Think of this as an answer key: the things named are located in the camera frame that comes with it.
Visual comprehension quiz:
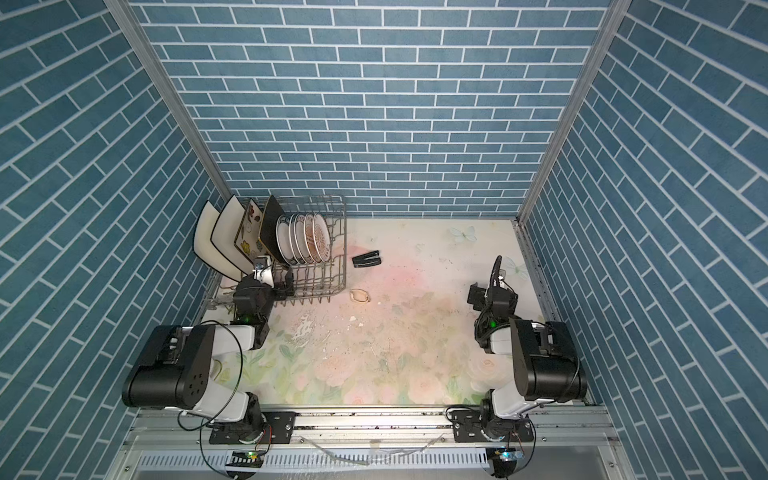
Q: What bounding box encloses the green rim round plate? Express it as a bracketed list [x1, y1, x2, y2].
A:
[293, 214, 313, 264]

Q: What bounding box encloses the round plate orange sunburst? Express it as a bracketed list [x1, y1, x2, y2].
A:
[313, 213, 332, 262]

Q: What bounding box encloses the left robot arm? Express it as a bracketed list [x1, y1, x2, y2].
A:
[122, 257, 295, 444]

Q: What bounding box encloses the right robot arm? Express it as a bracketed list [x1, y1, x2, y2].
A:
[467, 278, 588, 440]

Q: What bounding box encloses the floral square plate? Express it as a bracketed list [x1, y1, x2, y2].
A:
[234, 200, 266, 260]

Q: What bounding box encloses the black square plate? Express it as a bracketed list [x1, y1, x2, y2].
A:
[258, 195, 286, 264]

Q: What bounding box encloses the white square plate inner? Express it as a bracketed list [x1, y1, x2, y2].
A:
[211, 196, 253, 275]

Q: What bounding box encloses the white square plate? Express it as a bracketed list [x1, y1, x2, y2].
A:
[193, 201, 242, 282]
[211, 196, 253, 275]

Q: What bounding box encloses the white square plate outer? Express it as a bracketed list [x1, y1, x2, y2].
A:
[193, 201, 242, 282]

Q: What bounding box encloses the black stapler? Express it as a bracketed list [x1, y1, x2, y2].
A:
[352, 250, 382, 268]

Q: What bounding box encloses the right base circuit board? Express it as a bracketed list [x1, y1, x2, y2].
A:
[486, 447, 525, 467]

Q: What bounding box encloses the base circuit board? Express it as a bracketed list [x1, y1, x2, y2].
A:
[225, 450, 266, 471]
[486, 447, 525, 467]

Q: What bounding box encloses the left base circuit board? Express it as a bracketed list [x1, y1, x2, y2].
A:
[225, 450, 266, 471]

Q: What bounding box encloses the grey wire dish rack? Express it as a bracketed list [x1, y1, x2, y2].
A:
[202, 194, 349, 311]

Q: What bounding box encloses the aluminium mounting rail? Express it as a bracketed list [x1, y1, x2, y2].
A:
[106, 406, 634, 479]

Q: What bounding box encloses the white cable duct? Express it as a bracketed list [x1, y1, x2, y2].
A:
[136, 448, 489, 473]

